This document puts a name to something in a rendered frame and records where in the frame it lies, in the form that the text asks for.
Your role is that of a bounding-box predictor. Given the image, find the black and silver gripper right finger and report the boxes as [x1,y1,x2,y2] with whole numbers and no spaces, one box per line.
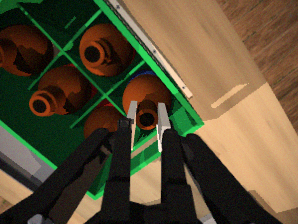
[156,103,283,224]

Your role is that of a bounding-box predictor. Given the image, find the green bottle crate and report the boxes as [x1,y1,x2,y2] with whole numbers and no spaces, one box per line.
[0,0,188,170]

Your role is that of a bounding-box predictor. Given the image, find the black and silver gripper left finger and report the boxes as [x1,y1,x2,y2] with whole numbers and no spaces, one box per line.
[0,101,137,224]

